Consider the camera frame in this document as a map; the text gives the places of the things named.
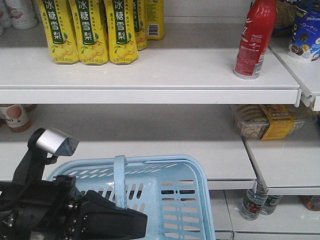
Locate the red coca cola bottle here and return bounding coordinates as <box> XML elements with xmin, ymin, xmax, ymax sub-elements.
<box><xmin>233</xmin><ymin>0</ymin><xmax>277</xmax><ymax>80</ymax></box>

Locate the light blue plastic basket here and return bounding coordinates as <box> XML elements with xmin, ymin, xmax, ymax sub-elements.
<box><xmin>48</xmin><ymin>155</ymin><xmax>216</xmax><ymax>240</ymax></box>

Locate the clear water bottle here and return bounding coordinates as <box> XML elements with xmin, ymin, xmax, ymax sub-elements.
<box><xmin>260</xmin><ymin>195</ymin><xmax>283</xmax><ymax>216</ymax></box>
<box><xmin>240</xmin><ymin>185</ymin><xmax>267</xmax><ymax>221</ymax></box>

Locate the blue cookie cup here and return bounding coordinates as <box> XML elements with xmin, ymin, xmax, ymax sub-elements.
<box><xmin>288</xmin><ymin>0</ymin><xmax>320</xmax><ymax>62</ymax></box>

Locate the cookie box yellow label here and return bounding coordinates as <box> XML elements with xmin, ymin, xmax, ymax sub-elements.
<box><xmin>229</xmin><ymin>104</ymin><xmax>316</xmax><ymax>140</ymax></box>

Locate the white metal shelf unit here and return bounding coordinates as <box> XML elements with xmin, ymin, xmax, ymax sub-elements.
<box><xmin>0</xmin><ymin>0</ymin><xmax>320</xmax><ymax>240</ymax></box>

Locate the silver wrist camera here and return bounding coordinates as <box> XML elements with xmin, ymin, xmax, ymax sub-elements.
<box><xmin>27</xmin><ymin>128</ymin><xmax>80</xmax><ymax>157</ymax></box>

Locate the white peach drink bottle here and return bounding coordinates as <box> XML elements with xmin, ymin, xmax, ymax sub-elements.
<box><xmin>4</xmin><ymin>0</ymin><xmax>38</xmax><ymax>30</ymax></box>

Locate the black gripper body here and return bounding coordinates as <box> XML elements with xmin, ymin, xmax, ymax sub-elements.
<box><xmin>0</xmin><ymin>175</ymin><xmax>82</xmax><ymax>240</ymax></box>

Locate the orange C100 drink bottle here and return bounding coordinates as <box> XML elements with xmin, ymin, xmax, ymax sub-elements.
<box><xmin>0</xmin><ymin>104</ymin><xmax>32</xmax><ymax>133</ymax></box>

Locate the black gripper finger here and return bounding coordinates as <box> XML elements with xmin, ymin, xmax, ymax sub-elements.
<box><xmin>80</xmin><ymin>190</ymin><xmax>148</xmax><ymax>224</ymax></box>
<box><xmin>79</xmin><ymin>213</ymin><xmax>148</xmax><ymax>240</ymax></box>

